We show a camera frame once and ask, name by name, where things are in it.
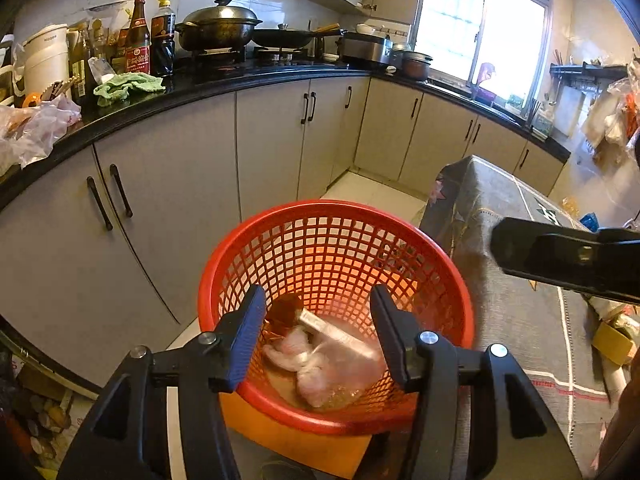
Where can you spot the brown round lid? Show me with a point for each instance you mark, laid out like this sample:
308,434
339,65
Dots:
286,310

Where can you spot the dark cooking pot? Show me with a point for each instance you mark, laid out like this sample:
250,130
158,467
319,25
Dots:
416,66

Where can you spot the white kitchen appliance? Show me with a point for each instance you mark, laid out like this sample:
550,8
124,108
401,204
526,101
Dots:
45,60

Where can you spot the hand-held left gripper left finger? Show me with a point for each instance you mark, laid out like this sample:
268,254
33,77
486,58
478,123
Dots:
247,340

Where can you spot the wall rack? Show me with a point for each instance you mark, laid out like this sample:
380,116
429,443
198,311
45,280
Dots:
585,72

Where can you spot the dark bottle yellow cap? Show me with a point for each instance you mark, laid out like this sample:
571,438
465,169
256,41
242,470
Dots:
163,40

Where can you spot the blue plastic item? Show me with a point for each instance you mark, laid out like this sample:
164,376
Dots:
590,222

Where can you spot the steel rice cooker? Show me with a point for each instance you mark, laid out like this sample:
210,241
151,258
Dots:
365,50

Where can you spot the cooking oil bottle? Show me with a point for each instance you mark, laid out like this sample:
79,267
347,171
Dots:
81,67

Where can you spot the steel wok with lid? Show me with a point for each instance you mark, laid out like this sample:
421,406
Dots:
217,27

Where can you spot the yellow plastic bag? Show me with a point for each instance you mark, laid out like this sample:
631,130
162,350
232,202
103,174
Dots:
571,207

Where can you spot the hanging plastic bags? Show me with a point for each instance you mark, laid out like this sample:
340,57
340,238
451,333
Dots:
612,120

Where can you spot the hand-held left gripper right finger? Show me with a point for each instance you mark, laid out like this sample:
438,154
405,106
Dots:
386,332

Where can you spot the kitchen window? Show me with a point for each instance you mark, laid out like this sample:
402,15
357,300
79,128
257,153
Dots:
480,25

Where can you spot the crumpled clear plastic bag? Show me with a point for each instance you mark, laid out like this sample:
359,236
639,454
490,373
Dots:
35,130

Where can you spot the black frying pan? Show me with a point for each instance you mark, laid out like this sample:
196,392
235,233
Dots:
285,36

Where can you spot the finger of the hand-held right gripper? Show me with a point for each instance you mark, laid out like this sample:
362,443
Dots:
540,252

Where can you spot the red plastic mesh basket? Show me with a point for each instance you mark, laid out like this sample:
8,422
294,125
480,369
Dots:
325,240

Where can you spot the grey printed tablecloth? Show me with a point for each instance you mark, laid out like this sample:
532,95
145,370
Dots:
500,310

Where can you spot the white tube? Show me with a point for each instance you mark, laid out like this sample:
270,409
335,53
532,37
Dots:
325,330

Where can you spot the green cloth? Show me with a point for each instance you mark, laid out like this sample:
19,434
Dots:
127,87

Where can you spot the yellow cardboard box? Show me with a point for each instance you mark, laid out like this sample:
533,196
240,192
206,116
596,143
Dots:
615,342

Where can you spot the kitchen base cabinet unit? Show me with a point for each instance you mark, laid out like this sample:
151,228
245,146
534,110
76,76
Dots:
175,185

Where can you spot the red label sauce bottle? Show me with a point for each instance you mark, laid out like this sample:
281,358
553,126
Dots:
138,45

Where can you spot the gas stove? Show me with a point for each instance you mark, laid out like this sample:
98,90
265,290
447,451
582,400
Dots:
250,57

